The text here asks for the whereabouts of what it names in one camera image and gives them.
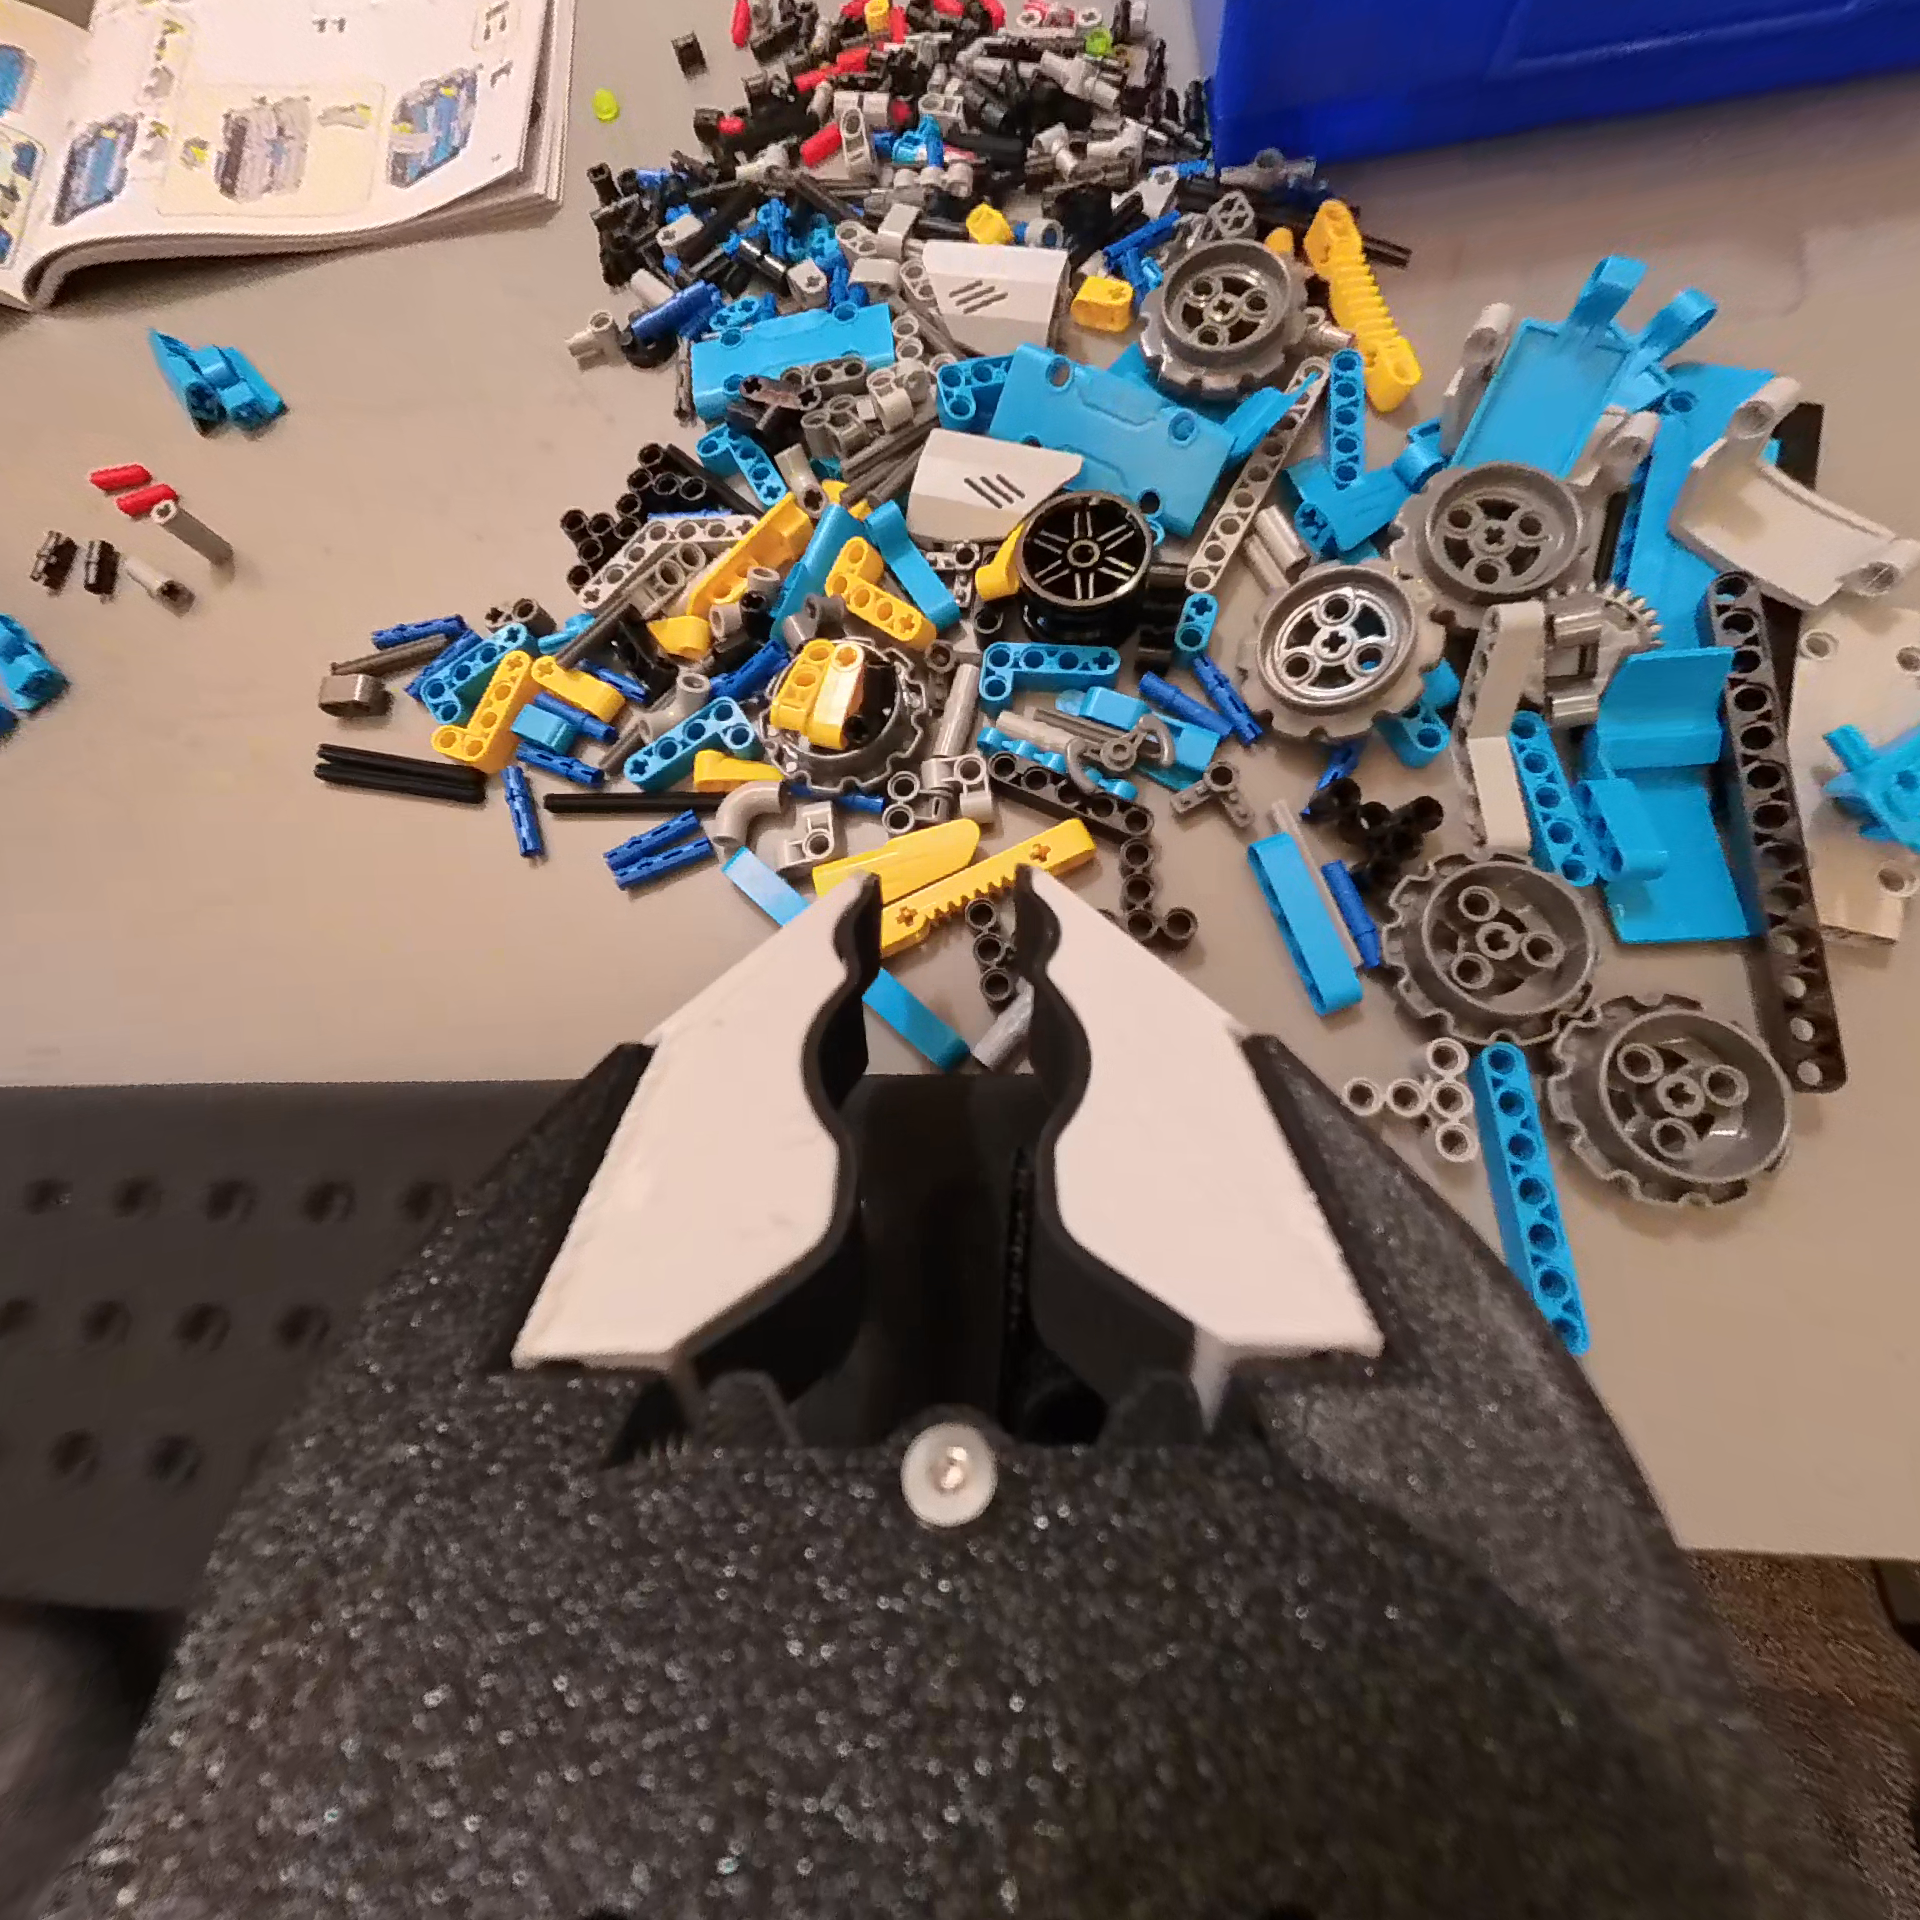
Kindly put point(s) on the pile of building pieces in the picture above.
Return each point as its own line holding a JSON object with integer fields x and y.
{"x": 1110, "y": 421}

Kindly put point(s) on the grey axle connector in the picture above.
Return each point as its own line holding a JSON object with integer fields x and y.
{"x": 194, "y": 532}
{"x": 159, "y": 582}

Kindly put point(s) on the open instruction booklet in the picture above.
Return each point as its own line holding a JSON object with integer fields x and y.
{"x": 300, "y": 90}

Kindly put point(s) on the small blue panel piece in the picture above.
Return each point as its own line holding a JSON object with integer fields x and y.
{"x": 252, "y": 392}
{"x": 189, "y": 375}
{"x": 27, "y": 668}

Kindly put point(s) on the blue plastic bin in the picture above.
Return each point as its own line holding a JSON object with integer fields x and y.
{"x": 1574, "y": 61}

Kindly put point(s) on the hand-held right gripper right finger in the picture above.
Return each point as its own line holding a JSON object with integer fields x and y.
{"x": 1184, "y": 1184}

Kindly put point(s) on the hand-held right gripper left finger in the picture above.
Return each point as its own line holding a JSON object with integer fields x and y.
{"x": 705, "y": 1184}

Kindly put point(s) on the black dotted rubber mat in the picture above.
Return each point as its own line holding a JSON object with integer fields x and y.
{"x": 151, "y": 1274}

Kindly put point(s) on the red pin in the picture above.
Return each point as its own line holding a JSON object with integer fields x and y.
{"x": 116, "y": 476}
{"x": 147, "y": 500}

